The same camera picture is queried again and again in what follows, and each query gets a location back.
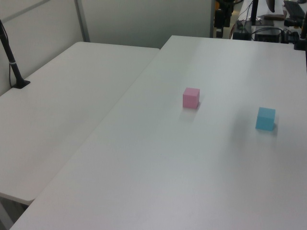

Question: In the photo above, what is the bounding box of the white adjacent table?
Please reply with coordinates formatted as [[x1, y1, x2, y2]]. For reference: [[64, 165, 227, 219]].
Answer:
[[0, 41, 161, 206]]

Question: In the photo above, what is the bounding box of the black background equipment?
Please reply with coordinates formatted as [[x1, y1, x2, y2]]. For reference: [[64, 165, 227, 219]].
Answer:
[[214, 0, 235, 38]]

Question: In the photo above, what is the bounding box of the brown flat object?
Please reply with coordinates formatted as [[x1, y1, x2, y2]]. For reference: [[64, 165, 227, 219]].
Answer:
[[263, 14, 288, 21]]

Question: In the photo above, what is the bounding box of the black electronics box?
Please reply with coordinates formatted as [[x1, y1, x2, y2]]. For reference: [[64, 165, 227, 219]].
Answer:
[[254, 28, 282, 43]]

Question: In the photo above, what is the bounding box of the pink cube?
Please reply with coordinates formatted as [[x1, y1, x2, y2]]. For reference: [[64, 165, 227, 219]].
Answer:
[[182, 87, 201, 109]]

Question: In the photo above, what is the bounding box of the black keyboard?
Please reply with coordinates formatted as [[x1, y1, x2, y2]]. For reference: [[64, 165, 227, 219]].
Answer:
[[283, 0, 305, 19]]

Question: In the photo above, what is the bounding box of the white background desk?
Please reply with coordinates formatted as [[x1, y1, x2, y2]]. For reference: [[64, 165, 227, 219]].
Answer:
[[231, 0, 307, 44]]

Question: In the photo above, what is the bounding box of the black camera pole with base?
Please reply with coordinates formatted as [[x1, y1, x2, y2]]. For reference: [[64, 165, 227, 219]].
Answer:
[[0, 19, 31, 90]]

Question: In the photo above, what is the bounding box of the black monitor stand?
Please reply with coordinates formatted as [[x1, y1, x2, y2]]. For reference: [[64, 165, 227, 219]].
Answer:
[[249, 0, 275, 26]]

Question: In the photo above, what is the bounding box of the grey metal partition post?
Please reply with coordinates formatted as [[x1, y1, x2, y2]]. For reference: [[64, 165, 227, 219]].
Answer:
[[209, 0, 215, 38], [74, 0, 91, 43]]

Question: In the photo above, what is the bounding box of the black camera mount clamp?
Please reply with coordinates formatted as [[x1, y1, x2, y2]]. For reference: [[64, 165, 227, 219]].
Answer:
[[293, 18, 307, 51]]

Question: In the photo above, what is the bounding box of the blue cube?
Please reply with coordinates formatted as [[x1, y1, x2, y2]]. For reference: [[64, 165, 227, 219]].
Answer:
[[255, 107, 276, 131]]

